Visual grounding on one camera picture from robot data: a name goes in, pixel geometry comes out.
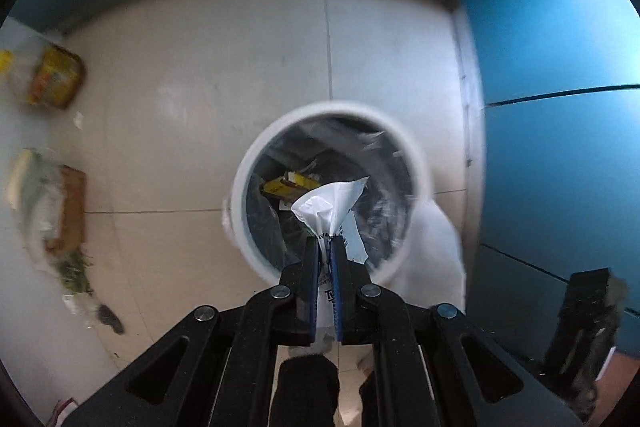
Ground white plastic wrapper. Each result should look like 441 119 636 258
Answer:
292 176 369 340

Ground yellow brown seasoning box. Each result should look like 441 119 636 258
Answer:
262 171 320 204

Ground white trash bin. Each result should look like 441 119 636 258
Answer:
222 101 466 309

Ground right black trouser leg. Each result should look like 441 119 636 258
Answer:
358 369 381 427

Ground black trouser leg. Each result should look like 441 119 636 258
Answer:
358 369 381 427
269 355 340 427

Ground left black trouser leg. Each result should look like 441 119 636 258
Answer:
269 355 340 427

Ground wooden cutting board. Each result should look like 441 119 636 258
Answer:
44 165 87 257

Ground plastic bag with vegetables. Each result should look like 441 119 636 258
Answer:
6 148 93 295

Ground yellow cooking oil bottle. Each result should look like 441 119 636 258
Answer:
1 41 86 110

